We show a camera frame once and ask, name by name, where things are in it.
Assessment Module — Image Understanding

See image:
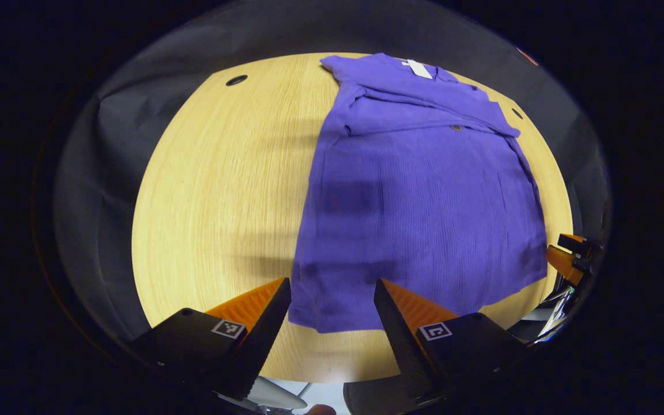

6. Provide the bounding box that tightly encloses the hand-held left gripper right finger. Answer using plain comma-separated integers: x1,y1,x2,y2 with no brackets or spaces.
373,278,529,407

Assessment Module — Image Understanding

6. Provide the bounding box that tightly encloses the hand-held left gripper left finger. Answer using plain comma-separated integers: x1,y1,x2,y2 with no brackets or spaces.
130,277,292,401

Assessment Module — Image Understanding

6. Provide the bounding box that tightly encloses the purple shirt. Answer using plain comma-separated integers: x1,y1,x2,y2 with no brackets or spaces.
288,53,549,334

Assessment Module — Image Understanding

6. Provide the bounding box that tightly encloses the silver chair base leg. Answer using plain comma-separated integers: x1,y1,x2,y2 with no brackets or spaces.
248,375,308,411

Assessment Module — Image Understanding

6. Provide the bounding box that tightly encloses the dark chair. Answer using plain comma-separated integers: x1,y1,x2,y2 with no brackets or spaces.
342,378,425,415

